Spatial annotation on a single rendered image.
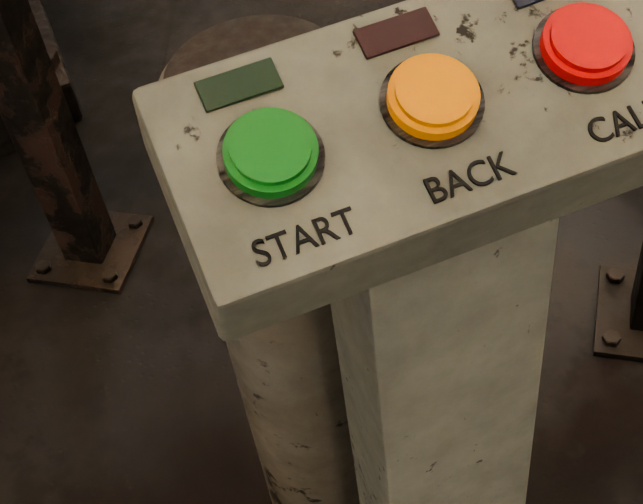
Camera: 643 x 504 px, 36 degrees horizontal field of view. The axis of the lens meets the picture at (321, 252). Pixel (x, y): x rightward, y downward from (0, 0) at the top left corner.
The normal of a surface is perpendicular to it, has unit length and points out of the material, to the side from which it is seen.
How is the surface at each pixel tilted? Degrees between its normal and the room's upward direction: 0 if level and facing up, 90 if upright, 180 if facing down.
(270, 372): 90
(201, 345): 0
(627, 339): 0
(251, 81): 20
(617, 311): 0
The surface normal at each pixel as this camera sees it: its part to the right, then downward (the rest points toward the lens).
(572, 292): -0.10, -0.66
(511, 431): 0.36, 0.68
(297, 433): -0.17, 0.76
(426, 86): 0.04, -0.38
